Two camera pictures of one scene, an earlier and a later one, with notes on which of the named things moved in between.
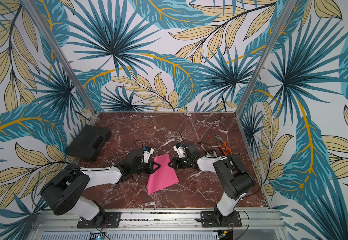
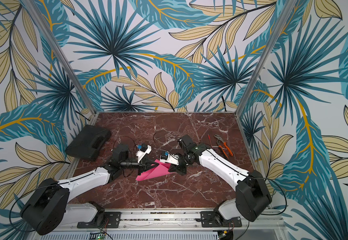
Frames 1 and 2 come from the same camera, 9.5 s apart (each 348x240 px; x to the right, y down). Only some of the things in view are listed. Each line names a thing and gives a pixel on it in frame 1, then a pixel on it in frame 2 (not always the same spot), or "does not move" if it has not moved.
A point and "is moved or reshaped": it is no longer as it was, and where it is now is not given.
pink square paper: (163, 177) is moved or reshaped
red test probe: (209, 137) does not move
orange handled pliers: (220, 139) does not move
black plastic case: (88, 143) does not move
